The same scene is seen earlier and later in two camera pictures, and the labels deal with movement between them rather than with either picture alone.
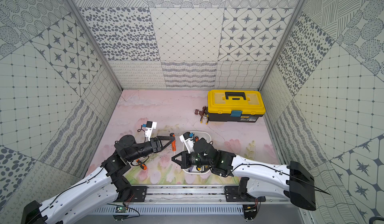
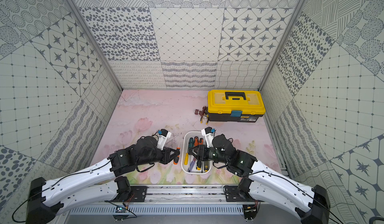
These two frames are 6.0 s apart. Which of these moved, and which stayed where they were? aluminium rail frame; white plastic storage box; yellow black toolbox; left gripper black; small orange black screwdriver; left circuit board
Moved: small orange black screwdriver; left gripper black
Stayed: yellow black toolbox; left circuit board; aluminium rail frame; white plastic storage box
